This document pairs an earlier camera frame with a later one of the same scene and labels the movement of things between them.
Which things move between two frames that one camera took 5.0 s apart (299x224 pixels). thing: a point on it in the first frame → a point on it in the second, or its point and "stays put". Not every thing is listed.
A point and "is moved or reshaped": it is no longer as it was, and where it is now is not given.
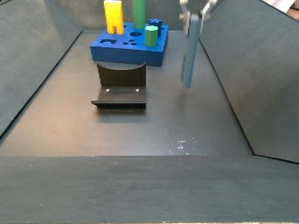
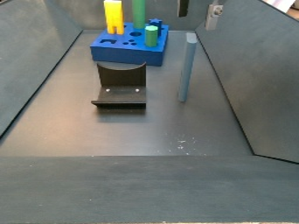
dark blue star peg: x=155 y=22 stays put
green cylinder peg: x=151 y=36 stays put
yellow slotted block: x=113 y=16 stays put
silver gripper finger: x=184 y=16 → x=181 y=8
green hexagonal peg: x=139 y=14 stays put
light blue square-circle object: x=191 y=49 is moved or reshaped
